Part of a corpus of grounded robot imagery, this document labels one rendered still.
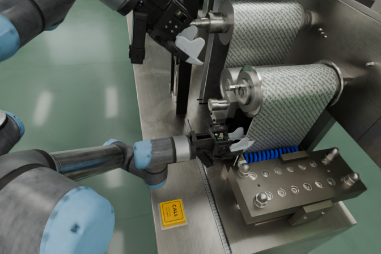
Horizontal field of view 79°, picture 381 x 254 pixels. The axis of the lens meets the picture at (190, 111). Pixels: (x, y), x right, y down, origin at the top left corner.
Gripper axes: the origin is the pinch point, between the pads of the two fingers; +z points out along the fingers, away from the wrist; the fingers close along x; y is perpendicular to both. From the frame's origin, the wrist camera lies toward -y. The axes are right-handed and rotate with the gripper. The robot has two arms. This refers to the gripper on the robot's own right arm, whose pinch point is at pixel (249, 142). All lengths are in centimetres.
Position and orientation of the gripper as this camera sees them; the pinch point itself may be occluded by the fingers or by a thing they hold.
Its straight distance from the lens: 75.6
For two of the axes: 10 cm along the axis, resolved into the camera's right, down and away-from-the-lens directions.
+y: 0.9, -7.0, -7.1
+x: -2.4, -7.0, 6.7
